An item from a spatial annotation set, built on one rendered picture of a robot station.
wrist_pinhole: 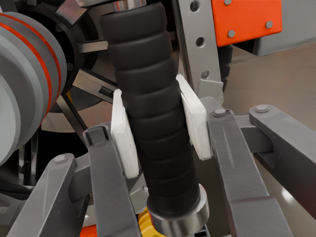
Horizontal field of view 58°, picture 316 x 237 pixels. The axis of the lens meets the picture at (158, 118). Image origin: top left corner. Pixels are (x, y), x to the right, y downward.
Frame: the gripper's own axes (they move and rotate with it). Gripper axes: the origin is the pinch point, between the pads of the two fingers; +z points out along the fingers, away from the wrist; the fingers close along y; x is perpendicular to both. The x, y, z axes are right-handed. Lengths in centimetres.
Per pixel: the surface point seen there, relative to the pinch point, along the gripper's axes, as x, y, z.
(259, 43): -5.9, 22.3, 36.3
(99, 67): -5.1, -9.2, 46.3
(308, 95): -83, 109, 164
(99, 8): 6.4, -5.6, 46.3
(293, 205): -83, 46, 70
